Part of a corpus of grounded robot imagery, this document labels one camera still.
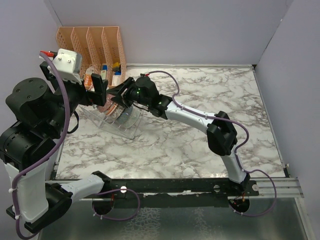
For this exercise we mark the yellow grey eraser block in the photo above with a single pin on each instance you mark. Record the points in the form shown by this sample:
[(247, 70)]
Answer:
[(116, 67)]

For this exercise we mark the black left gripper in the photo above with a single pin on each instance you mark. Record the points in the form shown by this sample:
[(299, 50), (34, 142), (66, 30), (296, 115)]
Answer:
[(99, 96)]

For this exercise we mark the blue wave hexagon bowl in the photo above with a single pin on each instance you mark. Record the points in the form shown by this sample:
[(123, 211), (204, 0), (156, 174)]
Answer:
[(125, 115)]

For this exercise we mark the orange plastic file organizer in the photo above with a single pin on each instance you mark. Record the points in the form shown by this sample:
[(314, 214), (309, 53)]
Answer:
[(98, 45)]

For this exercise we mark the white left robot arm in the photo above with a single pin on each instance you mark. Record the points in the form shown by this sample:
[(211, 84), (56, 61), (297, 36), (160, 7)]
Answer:
[(42, 124)]

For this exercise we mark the grey lace patterned bowl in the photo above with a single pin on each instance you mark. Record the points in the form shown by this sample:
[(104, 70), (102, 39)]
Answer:
[(117, 112)]

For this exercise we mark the green leaf patterned bowl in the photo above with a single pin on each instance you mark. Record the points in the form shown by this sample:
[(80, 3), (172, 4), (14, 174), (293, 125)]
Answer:
[(110, 98)]

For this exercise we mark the green white box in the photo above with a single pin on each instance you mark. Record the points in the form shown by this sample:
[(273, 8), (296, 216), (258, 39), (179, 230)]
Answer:
[(104, 74)]

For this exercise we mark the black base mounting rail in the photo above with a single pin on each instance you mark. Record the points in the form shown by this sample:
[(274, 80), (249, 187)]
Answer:
[(129, 193)]

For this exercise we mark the white label card box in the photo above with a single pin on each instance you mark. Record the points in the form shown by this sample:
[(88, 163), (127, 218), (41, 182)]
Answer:
[(116, 80)]

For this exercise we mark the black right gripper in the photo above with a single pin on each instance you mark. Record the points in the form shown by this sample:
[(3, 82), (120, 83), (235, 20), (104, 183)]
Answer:
[(123, 100)]

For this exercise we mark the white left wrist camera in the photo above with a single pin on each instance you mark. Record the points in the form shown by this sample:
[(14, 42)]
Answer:
[(67, 63)]

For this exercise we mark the white wire dish rack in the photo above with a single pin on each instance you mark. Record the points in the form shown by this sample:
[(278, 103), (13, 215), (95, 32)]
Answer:
[(105, 123)]

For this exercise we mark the orange floral bowl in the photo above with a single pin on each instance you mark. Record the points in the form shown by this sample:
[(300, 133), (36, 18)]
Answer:
[(111, 109)]

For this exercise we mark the white teal patterned bowl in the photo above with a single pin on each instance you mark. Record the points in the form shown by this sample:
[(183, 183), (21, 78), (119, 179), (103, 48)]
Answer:
[(133, 117)]

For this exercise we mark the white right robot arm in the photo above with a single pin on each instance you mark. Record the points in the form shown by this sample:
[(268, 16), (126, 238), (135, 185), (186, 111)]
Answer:
[(219, 129)]

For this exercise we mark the black leaf patterned bowl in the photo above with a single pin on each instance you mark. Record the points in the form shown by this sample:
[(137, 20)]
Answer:
[(104, 108)]

